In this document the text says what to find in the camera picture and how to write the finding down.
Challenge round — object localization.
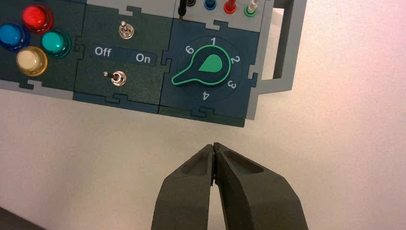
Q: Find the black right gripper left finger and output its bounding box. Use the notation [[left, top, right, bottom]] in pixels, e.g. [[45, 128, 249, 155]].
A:
[[150, 144, 216, 230]]

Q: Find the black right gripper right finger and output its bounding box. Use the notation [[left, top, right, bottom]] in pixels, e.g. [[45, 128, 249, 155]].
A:
[[213, 142, 309, 230]]

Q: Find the green rimmed rotary knob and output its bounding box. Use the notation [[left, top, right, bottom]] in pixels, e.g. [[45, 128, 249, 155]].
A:
[[171, 44, 233, 87]]

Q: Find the black banana plug lead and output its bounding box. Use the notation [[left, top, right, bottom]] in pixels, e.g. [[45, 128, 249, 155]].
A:
[[178, 0, 188, 23]]

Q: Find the grey and blue control box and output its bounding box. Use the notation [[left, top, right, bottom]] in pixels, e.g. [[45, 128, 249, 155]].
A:
[[0, 0, 308, 128]]

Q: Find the red banana plug lead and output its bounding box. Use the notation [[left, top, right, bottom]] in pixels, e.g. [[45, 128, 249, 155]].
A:
[[223, 0, 237, 15]]

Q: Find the teal dome push button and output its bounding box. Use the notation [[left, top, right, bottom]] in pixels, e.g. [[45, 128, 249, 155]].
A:
[[40, 29, 72, 59]]

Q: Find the yellow dome push button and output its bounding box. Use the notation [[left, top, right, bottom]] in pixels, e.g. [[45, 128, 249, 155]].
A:
[[16, 46, 48, 77]]

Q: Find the red dome push button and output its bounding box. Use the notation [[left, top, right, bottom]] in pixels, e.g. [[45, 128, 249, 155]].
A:
[[21, 4, 54, 35]]

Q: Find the blue dome push button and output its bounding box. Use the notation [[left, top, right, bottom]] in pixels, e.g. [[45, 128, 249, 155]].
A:
[[0, 23, 31, 51]]

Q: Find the metal toggle switch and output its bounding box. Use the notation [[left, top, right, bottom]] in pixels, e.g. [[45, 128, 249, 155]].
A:
[[118, 21, 135, 40], [103, 71, 127, 87]]

